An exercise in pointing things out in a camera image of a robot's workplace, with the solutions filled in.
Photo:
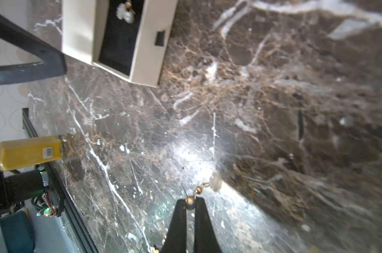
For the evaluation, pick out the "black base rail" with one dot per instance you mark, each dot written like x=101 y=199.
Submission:
x=67 y=208

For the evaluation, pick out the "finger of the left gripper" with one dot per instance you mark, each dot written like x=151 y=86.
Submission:
x=52 y=62

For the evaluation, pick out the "gold pearl earring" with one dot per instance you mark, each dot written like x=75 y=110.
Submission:
x=125 y=12
x=215 y=183

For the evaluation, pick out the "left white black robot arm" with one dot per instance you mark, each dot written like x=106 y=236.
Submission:
x=12 y=191

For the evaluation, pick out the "cream drawer jewelry box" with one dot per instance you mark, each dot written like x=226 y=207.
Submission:
x=92 y=33

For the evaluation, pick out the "yellow jar black lid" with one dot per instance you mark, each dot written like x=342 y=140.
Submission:
x=16 y=154

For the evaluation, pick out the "circuit board with led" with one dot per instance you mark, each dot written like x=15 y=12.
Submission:
x=45 y=205

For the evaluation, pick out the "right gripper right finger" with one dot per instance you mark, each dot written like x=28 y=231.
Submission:
x=205 y=240

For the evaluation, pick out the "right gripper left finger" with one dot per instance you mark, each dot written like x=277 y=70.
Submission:
x=176 y=238

